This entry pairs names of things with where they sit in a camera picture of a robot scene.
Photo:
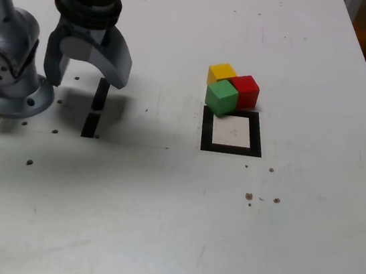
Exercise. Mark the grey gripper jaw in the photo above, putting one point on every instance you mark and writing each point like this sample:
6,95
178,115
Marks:
53,59
115,64

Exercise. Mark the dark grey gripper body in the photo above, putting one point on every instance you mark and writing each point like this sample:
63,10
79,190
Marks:
85,31

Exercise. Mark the yellow cube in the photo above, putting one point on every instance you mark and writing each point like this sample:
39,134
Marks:
222,71

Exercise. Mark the green cube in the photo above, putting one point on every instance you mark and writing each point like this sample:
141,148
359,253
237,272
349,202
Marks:
220,96

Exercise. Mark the red cube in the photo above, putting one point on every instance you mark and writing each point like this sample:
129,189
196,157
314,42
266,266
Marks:
247,93

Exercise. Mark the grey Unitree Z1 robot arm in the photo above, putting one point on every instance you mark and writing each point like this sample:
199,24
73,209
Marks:
15,54

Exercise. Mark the black tape square outline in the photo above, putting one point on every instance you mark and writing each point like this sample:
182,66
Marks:
205,133

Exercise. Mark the black tape strip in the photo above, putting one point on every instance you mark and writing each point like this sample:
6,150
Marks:
90,125

